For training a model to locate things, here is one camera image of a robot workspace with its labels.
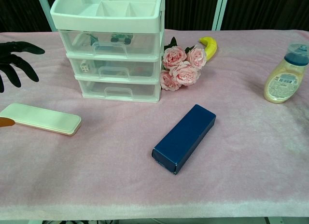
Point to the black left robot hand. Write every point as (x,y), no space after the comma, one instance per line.
(17,64)

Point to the clear drawer holding binder clips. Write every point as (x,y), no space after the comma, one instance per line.
(72,45)

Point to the small green toy tank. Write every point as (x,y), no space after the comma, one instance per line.
(120,37)

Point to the empty clear plastic drawer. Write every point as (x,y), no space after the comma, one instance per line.
(144,90)

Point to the cream flat pencil case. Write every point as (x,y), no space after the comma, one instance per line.
(43,117)

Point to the small white round toy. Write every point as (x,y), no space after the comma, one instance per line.
(85,65)

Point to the pink fleece table cloth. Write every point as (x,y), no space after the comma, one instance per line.
(96,173)

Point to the pink artificial rose bouquet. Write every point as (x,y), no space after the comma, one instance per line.
(183,73)

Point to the dark blue cardboard box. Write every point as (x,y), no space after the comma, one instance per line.
(183,139)

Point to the yellow toy banana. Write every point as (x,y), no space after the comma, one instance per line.
(211,46)

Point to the black curtain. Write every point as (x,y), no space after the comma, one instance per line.
(265,9)

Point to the cream bottle with blue cap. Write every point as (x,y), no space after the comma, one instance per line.
(282,84)

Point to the white frame post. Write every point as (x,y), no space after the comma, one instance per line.
(220,9)
(44,6)

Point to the white plastic drawer organizer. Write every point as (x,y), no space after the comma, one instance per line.
(106,23)

